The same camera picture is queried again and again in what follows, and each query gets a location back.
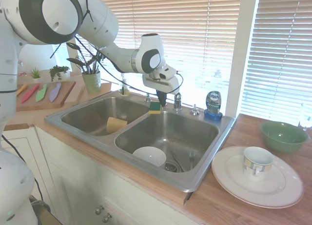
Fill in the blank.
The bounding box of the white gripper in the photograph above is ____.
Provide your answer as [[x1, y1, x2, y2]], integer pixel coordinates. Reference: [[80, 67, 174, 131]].
[[142, 73, 181, 107]]

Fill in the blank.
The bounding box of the chrome faucet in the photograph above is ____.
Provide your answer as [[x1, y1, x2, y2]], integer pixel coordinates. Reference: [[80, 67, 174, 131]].
[[173, 92, 183, 111]]

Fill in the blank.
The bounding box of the yellow green sponge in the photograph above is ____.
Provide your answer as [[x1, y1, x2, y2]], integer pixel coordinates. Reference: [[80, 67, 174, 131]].
[[148, 102, 163, 115]]

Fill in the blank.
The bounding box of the stainless steel double sink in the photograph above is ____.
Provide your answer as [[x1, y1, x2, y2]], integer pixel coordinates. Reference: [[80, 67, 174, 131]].
[[44, 91, 236, 193]]

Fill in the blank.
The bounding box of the glass bottle with brush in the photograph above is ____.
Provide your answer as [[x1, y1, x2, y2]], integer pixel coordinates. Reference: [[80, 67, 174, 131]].
[[118, 73, 131, 97]]

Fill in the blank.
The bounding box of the blue Dawn soap bottle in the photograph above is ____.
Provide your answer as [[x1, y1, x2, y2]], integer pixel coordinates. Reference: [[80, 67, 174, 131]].
[[204, 90, 223, 121]]

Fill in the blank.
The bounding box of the white ceramic bowl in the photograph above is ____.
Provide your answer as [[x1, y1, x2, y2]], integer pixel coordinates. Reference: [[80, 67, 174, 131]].
[[132, 146, 167, 167]]

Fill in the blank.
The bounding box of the silver butter knife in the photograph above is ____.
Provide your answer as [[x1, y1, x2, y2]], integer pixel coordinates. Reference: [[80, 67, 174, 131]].
[[170, 150, 185, 173]]

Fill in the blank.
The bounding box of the dark-leaf plant in green pot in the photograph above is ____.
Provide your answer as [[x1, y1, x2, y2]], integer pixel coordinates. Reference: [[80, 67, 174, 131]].
[[66, 42, 103, 95]]

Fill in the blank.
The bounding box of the wide white window blind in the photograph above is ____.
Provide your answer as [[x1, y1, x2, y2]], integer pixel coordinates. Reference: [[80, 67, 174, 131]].
[[89, 0, 242, 107]]

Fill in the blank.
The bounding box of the plain wooden board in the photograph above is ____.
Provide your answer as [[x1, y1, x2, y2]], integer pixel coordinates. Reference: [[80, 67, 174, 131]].
[[63, 81, 112, 107]]

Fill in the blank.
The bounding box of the wooden cutting board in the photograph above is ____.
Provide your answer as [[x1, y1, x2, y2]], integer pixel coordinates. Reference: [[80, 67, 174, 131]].
[[15, 81, 77, 112]]

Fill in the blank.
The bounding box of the large white dinner plate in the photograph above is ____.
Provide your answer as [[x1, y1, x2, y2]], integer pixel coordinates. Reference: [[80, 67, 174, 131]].
[[211, 145, 305, 209]]

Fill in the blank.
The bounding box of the purple plastic knife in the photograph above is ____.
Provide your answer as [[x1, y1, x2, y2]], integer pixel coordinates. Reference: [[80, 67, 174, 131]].
[[49, 82, 62, 103]]

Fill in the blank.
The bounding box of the small leafy potted plant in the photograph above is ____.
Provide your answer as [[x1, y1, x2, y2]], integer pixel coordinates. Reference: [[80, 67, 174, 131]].
[[49, 64, 71, 83]]

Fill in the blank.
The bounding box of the white patterned mug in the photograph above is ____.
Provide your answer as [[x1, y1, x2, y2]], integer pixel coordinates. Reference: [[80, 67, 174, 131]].
[[243, 146, 274, 182]]

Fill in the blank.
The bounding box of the green plastic knife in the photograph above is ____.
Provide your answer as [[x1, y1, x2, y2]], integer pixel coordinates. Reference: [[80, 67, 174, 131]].
[[35, 83, 48, 103]]

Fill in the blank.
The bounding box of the white kitchen cabinet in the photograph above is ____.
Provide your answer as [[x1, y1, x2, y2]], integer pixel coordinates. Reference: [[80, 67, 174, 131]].
[[0, 125, 195, 225]]

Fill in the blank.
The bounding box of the narrow white window blind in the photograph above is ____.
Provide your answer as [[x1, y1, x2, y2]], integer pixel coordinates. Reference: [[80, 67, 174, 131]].
[[240, 0, 312, 122]]

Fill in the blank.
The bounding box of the green glass bowl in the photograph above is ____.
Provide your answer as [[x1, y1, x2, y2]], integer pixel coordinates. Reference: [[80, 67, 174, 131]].
[[259, 121, 312, 154]]

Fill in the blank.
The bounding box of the small spiky succulent plant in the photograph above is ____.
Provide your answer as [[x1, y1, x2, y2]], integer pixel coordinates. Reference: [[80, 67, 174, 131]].
[[30, 67, 41, 84]]

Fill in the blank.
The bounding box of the red plastic knife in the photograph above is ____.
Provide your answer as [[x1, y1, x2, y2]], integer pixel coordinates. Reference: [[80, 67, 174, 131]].
[[21, 84, 40, 104]]

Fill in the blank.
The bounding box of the orange plastic knife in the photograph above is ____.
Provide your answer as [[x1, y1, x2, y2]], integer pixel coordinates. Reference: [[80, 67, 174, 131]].
[[16, 84, 28, 97]]

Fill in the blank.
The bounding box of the clear drinking glass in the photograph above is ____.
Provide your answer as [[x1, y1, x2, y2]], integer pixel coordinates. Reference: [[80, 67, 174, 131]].
[[298, 102, 312, 132]]

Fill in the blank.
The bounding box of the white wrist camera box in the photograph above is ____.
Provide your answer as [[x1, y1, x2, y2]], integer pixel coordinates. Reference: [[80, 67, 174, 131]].
[[156, 65, 178, 81]]

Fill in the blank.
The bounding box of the metal sink drain ring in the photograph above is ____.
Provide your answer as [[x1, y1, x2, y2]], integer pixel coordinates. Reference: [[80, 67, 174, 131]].
[[165, 162, 180, 173]]

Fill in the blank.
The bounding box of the black base power cable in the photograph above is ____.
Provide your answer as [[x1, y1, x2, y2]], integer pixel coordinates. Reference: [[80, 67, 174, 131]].
[[1, 134, 45, 202]]

